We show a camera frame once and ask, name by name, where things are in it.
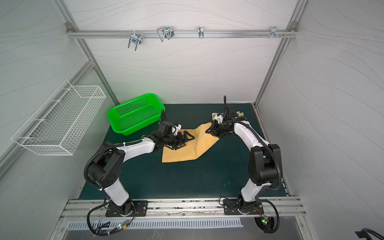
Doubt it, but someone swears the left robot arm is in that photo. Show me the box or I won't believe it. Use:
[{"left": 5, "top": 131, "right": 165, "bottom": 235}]
[{"left": 84, "top": 121, "right": 195, "bottom": 216}]

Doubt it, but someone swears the left U-bolt clamp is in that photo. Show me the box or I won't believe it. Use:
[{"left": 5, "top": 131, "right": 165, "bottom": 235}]
[{"left": 128, "top": 33, "right": 142, "bottom": 51}]

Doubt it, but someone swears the white vent strip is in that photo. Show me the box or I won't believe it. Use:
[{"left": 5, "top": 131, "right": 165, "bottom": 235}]
[{"left": 67, "top": 218, "right": 244, "bottom": 231}]

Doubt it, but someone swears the horizontal aluminium rail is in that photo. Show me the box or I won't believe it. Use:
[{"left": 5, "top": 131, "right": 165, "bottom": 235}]
[{"left": 67, "top": 29, "right": 299, "bottom": 39}]

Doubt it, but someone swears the yellow skirt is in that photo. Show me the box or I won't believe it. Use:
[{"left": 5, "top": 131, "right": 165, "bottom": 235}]
[{"left": 162, "top": 123, "right": 219, "bottom": 163}]

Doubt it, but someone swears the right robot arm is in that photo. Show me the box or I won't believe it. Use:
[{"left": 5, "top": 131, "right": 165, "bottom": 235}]
[{"left": 206, "top": 105, "right": 283, "bottom": 214}]

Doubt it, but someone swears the u-bolt clamp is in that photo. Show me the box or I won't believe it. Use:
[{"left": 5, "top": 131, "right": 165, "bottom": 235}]
[
  {"left": 157, "top": 26, "right": 175, "bottom": 42},
  {"left": 128, "top": 33, "right": 142, "bottom": 51}
]

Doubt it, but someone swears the right base cable bundle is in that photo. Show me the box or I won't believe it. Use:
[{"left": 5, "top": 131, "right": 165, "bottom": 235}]
[{"left": 254, "top": 199, "right": 280, "bottom": 234}]

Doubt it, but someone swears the base cable bundle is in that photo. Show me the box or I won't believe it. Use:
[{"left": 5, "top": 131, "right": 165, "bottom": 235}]
[
  {"left": 254, "top": 199, "right": 280, "bottom": 234},
  {"left": 86, "top": 201, "right": 137, "bottom": 237}
]

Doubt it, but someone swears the middle U-bolt clamp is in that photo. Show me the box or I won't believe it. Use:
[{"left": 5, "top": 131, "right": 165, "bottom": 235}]
[{"left": 157, "top": 26, "right": 175, "bottom": 42}]

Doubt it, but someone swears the lemon print skirt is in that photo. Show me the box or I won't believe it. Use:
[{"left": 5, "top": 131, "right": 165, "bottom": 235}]
[{"left": 212, "top": 111, "right": 244, "bottom": 122}]

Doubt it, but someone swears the green plastic basket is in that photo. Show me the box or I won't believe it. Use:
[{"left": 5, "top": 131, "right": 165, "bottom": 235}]
[{"left": 107, "top": 94, "right": 166, "bottom": 136}]

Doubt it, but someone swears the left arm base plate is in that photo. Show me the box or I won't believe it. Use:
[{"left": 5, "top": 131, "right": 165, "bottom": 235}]
[{"left": 105, "top": 201, "right": 149, "bottom": 218}]

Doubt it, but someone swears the small metal hook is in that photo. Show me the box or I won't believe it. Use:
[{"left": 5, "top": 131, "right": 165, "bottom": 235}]
[{"left": 198, "top": 27, "right": 204, "bottom": 39}]

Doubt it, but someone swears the right bolt bracket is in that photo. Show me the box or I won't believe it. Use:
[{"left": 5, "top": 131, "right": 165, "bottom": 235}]
[{"left": 260, "top": 27, "right": 286, "bottom": 39}]

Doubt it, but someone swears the white wire basket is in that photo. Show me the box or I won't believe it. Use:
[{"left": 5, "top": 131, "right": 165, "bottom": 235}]
[{"left": 11, "top": 80, "right": 106, "bottom": 156}]

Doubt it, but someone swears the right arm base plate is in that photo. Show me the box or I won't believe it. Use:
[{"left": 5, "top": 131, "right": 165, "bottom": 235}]
[{"left": 219, "top": 198, "right": 264, "bottom": 216}]

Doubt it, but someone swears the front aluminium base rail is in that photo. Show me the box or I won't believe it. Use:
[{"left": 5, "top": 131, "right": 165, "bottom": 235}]
[{"left": 59, "top": 197, "right": 307, "bottom": 221}]

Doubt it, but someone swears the left base cable bundle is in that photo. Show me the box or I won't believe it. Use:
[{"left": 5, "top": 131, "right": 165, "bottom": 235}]
[{"left": 86, "top": 201, "right": 137, "bottom": 237}]

